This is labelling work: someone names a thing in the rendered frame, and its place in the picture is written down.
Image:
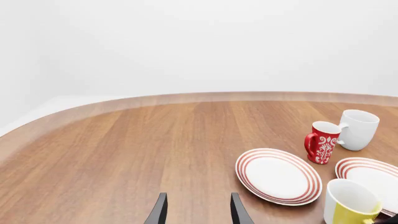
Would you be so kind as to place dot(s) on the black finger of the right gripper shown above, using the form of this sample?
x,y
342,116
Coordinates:
x,y
390,218

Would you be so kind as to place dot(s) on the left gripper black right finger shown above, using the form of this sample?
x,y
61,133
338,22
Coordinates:
x,y
238,213

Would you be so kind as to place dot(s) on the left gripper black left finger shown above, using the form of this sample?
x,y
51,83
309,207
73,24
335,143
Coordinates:
x,y
158,213

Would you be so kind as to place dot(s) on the white plate with red rings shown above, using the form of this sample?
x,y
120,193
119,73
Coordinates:
x,y
377,175
275,177

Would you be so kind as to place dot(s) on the yellow and white mug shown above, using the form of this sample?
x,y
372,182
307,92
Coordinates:
x,y
345,207

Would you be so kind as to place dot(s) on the plain white mug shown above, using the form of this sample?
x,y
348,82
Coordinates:
x,y
360,135

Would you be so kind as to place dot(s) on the red mug with white pattern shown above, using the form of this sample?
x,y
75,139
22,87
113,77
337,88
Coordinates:
x,y
323,149

